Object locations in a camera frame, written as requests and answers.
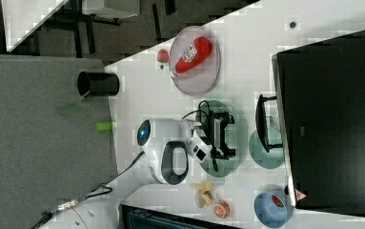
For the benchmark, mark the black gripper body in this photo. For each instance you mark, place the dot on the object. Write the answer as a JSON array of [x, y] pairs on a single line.
[[219, 123]]

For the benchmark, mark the green strainer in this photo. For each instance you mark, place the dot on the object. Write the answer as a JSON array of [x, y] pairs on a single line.
[[218, 169]]

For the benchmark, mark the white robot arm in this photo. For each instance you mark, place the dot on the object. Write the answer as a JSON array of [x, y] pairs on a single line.
[[166, 146]]

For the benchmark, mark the clear pink plate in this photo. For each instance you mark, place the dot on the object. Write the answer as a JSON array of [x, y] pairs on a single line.
[[201, 78]]

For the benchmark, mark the red ketchup bottle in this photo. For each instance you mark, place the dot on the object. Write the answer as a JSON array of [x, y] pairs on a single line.
[[195, 54]]

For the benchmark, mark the toy banana peel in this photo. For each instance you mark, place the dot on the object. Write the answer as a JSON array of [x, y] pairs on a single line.
[[203, 193]]

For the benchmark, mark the toy strawberry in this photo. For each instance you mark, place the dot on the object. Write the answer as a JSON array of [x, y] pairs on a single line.
[[162, 56]]

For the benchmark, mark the toy orange slice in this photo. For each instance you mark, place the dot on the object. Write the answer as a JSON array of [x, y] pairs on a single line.
[[221, 209]]

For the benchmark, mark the strawberry in blue bowl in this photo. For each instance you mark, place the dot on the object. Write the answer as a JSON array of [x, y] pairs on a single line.
[[277, 201]]

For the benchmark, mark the blue bowl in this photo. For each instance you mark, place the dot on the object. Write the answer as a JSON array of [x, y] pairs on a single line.
[[270, 215]]

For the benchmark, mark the black toaster oven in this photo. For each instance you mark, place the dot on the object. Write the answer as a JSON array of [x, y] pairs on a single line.
[[320, 97]]

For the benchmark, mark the green marker on edge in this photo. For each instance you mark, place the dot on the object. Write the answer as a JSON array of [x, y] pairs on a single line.
[[105, 126]]

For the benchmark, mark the black cylinder post upper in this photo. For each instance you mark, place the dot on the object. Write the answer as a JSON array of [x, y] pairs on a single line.
[[98, 84]]

